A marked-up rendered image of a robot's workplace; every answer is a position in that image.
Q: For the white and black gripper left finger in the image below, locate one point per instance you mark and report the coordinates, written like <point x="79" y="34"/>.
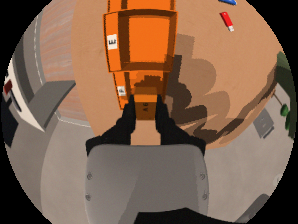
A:
<point x="121" y="132"/>

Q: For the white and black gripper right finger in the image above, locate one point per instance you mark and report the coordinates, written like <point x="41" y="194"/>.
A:
<point x="171" y="133"/>

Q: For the blue battery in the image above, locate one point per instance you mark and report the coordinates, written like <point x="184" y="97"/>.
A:
<point x="230" y="1"/>

